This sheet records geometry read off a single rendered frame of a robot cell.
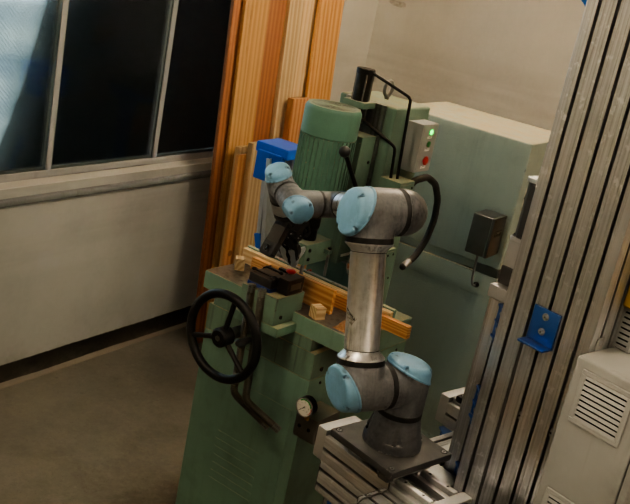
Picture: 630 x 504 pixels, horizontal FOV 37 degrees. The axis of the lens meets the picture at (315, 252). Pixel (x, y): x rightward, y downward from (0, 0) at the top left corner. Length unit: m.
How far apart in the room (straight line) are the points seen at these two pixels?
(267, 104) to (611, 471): 2.94
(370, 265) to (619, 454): 0.68
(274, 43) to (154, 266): 1.20
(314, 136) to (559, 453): 1.20
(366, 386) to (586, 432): 0.50
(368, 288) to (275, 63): 2.54
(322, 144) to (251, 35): 1.62
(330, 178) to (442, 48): 2.57
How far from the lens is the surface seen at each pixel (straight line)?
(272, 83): 4.64
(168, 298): 4.71
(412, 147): 3.08
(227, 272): 3.09
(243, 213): 4.41
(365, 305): 2.22
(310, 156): 2.86
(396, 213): 2.22
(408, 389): 2.32
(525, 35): 5.16
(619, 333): 2.26
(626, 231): 2.12
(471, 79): 5.27
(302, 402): 2.86
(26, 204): 3.86
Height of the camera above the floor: 1.97
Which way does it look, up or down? 18 degrees down
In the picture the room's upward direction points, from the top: 12 degrees clockwise
